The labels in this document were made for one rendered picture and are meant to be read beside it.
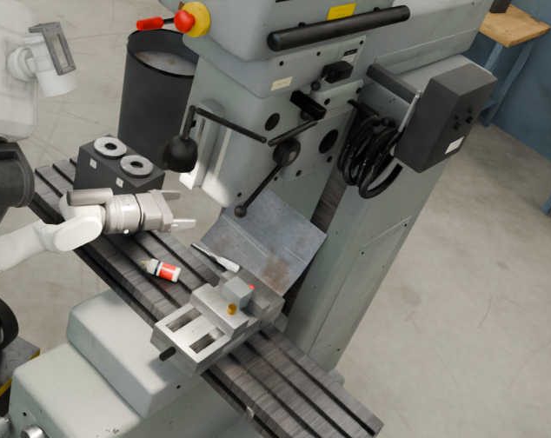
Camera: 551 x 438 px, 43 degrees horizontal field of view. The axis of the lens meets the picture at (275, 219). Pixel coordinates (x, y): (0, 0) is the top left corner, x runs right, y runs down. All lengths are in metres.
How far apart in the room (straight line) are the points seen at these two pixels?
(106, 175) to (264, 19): 0.90
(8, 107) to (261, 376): 0.89
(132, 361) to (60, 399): 0.20
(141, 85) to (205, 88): 2.12
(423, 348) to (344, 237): 1.61
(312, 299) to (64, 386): 0.76
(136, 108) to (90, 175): 1.70
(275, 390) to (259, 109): 0.72
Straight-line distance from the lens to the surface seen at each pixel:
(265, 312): 1.85
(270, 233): 2.11
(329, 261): 2.08
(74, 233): 1.59
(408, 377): 3.37
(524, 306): 4.18
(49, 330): 3.02
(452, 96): 1.54
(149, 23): 1.40
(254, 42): 1.26
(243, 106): 1.48
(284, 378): 1.85
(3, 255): 1.61
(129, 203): 1.64
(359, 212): 1.95
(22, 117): 1.41
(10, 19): 1.43
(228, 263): 2.11
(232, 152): 1.53
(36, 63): 1.37
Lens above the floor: 2.29
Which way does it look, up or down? 37 degrees down
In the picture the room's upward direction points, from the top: 21 degrees clockwise
